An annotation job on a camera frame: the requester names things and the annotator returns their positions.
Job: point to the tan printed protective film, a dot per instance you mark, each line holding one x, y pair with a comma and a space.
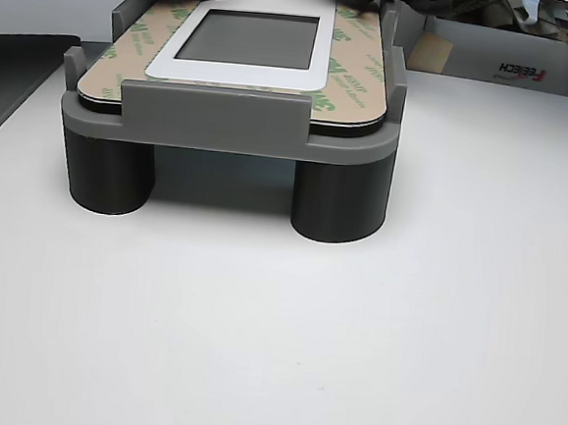
356, 80

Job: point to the tan film scrap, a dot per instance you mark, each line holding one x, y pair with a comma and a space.
432, 52

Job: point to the pile of film scraps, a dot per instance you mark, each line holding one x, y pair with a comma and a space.
526, 12

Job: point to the white framed screen panel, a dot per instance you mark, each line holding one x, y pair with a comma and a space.
236, 75

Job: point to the grey fixture with dark legs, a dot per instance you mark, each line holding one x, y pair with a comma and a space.
212, 118

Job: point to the dark grey tray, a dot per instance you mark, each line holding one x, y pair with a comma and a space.
9, 77

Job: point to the white cardboard box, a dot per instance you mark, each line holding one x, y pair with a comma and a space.
473, 55

